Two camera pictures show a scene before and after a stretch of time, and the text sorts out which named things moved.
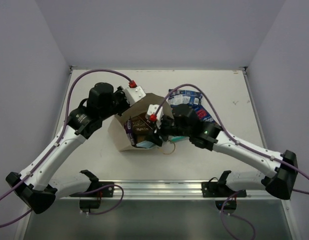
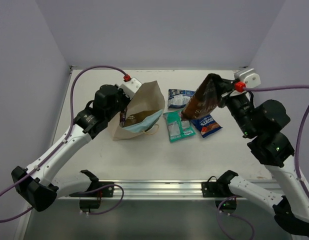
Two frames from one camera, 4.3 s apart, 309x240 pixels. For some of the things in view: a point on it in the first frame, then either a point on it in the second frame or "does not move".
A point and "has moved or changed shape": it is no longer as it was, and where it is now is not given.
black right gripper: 154,137 -> 223,86
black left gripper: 121,100 does not move
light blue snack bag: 145,144 -> 147,124
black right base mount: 221,189 does not move
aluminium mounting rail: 155,190 does not move
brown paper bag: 116,129 has moved or changed shape
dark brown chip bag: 142,127 -> 206,99
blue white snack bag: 181,97 does not move
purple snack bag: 127,125 -> 122,116
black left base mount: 92,200 does not move
